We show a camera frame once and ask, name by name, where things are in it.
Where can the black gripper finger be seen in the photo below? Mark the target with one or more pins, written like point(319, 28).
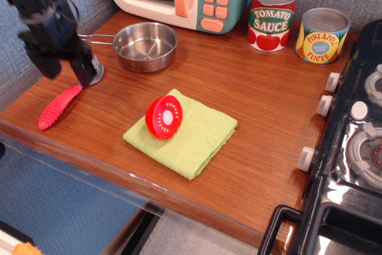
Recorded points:
point(48, 65)
point(83, 68)

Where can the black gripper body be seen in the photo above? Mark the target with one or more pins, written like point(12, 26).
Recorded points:
point(52, 34)

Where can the red handled metal spoon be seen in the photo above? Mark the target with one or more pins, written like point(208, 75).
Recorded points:
point(54, 110)

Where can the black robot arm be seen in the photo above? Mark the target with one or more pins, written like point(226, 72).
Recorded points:
point(52, 37)

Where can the silver metal pan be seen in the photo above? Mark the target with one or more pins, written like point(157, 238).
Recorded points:
point(145, 47)

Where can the red toy tomato half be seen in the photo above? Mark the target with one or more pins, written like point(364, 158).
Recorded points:
point(164, 117)

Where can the green folded cloth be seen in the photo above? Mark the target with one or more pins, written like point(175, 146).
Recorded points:
point(203, 131)

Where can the orange fuzzy object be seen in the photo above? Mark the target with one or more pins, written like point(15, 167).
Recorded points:
point(26, 249)

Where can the tomato sauce can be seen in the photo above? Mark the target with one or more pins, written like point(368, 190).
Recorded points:
point(269, 24)

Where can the pineapple slices can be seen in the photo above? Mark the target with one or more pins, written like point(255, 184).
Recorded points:
point(322, 35)

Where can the black toy stove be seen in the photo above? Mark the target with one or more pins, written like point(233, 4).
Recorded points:
point(341, 211)

